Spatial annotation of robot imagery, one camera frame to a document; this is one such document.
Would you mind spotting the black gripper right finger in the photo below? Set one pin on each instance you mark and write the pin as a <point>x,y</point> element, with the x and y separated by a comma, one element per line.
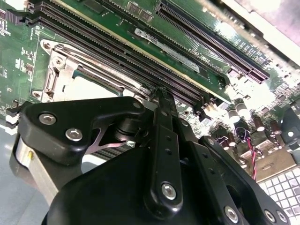
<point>206,159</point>

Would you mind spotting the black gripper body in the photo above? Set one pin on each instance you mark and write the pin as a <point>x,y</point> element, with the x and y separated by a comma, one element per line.
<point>105,199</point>

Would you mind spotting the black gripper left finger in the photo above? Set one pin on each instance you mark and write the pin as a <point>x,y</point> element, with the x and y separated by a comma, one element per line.
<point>58,122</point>

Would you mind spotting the silver CPU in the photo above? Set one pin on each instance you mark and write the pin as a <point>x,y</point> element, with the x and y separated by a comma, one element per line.
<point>93,91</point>

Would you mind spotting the metal socket cover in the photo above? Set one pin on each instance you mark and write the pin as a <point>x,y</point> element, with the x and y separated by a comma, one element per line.
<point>68,68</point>

